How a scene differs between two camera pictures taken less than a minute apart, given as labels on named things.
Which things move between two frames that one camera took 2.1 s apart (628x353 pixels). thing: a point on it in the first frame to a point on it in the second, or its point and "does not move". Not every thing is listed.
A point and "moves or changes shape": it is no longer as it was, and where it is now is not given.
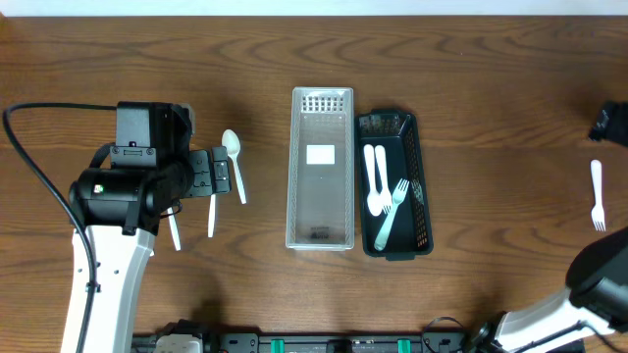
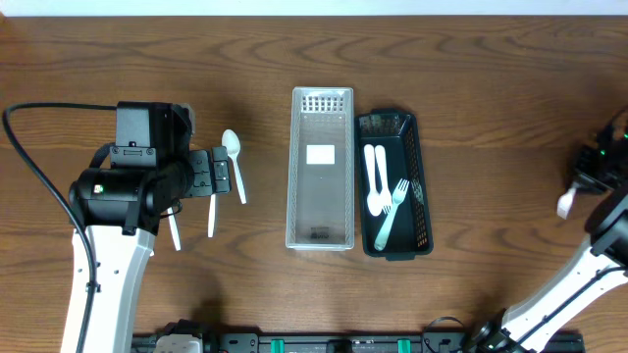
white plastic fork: x=384 y=190 does not move
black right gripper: x=613 y=123 to x=584 y=168
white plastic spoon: x=374 y=201 does not move
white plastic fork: x=598 y=213 moves or changes shape
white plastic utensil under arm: x=174 y=229 does not move
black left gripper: x=200 y=184 does not move
